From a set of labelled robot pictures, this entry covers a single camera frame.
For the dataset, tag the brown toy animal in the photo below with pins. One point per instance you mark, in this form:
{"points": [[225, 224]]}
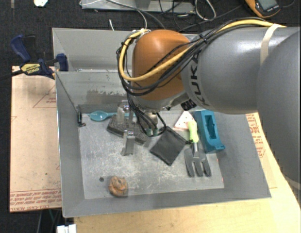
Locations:
{"points": [[118, 186]]}

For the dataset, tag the blue plastic holder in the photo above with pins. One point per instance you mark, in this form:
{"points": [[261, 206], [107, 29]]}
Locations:
{"points": [[208, 139]]}

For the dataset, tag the dark grey textured flat block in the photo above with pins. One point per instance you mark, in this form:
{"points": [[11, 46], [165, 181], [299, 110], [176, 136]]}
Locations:
{"points": [[114, 127]]}

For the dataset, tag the grey metal bin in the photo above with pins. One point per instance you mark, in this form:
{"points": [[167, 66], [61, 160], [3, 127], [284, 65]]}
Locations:
{"points": [[150, 173]]}

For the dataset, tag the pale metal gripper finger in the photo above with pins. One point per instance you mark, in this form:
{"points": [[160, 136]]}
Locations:
{"points": [[128, 144], [121, 116]]}

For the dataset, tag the black square cloth pouch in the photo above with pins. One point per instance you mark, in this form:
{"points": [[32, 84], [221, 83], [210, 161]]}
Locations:
{"points": [[168, 146]]}

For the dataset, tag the teal plastic spoon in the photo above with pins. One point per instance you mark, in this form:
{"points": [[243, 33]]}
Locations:
{"points": [[98, 115]]}

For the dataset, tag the white triangle with red dots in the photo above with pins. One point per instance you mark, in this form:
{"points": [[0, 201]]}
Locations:
{"points": [[183, 122]]}

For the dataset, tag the brown cardboard board red print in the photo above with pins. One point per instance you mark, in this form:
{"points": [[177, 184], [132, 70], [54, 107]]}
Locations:
{"points": [[34, 139]]}

